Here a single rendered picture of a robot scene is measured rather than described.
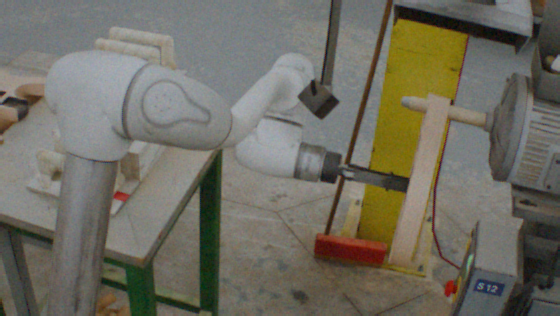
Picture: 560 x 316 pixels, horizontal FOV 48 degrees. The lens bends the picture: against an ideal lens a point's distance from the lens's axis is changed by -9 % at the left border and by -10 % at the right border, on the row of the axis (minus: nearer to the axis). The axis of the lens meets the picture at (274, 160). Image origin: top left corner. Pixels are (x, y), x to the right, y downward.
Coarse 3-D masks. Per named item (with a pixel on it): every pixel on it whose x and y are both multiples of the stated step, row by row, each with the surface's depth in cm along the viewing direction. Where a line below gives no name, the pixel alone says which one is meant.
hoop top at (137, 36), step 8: (112, 32) 183; (120, 32) 182; (128, 32) 182; (136, 32) 181; (144, 32) 181; (136, 40) 182; (144, 40) 181; (152, 40) 180; (160, 40) 180; (168, 40) 179
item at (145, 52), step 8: (96, 40) 177; (104, 40) 176; (104, 48) 176; (112, 48) 175; (120, 48) 175; (128, 48) 174; (136, 48) 174; (144, 48) 174; (152, 48) 174; (136, 56) 175; (144, 56) 174; (152, 56) 173
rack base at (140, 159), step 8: (56, 128) 174; (136, 144) 171; (144, 144) 171; (152, 144) 175; (128, 152) 168; (136, 152) 168; (144, 152) 171; (152, 152) 177; (160, 152) 182; (120, 160) 171; (128, 160) 170; (136, 160) 169; (144, 160) 173; (152, 160) 178; (128, 168) 171; (136, 168) 170; (144, 168) 174; (128, 176) 173; (136, 176) 172; (144, 176) 175
